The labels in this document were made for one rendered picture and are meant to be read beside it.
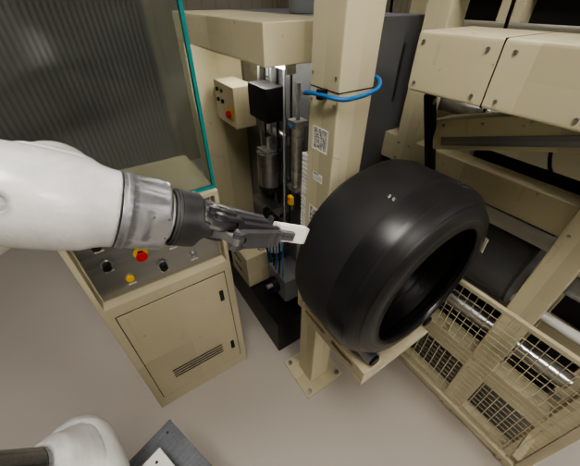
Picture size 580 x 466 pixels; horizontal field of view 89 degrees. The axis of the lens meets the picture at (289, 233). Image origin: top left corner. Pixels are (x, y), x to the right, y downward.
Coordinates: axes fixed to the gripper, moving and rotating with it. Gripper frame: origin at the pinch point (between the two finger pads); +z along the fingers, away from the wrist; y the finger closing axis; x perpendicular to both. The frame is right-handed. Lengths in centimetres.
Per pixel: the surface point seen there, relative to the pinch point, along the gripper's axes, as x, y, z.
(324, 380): -111, -45, 107
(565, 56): 48, 7, 44
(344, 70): 35, -29, 22
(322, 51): 38, -36, 18
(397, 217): 6.8, -1.7, 30.2
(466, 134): 35, -15, 66
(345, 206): 3.7, -14.6, 26.7
